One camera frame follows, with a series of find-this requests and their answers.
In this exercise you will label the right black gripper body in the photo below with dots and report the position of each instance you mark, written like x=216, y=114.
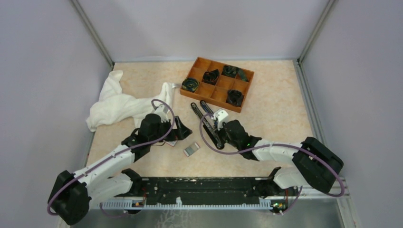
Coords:
x=225, y=138

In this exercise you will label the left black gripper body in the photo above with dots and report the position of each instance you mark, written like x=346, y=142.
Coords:
x=163, y=127

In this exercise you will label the red white staple box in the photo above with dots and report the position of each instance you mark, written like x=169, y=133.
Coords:
x=172, y=144

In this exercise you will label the silver staple strip tray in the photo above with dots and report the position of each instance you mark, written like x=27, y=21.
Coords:
x=191, y=149

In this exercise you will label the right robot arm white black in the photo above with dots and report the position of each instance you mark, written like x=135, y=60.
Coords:
x=310, y=163

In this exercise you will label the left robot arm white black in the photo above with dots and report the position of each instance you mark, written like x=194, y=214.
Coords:
x=100, y=176

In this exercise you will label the orange compartment tray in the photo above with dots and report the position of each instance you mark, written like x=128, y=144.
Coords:
x=217, y=94

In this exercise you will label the white crumpled towel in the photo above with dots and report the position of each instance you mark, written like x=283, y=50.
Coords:
x=113, y=105

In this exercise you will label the dark rolled tape green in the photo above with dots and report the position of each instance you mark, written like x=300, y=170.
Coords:
x=190, y=84

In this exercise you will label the black rolled tape red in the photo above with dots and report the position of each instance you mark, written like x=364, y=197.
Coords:
x=211, y=77

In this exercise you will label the dark rolled tape top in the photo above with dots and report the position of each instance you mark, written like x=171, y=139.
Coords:
x=232, y=71

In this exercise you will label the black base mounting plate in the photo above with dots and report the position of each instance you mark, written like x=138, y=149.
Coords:
x=207, y=191

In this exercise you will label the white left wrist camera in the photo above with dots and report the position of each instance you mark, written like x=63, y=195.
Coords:
x=163, y=112

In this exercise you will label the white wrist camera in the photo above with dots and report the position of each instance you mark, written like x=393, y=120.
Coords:
x=220, y=117
x=163, y=112

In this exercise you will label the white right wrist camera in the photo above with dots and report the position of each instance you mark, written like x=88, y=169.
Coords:
x=220, y=117

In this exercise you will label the aluminium frame rail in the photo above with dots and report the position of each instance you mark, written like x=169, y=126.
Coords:
x=274, y=204

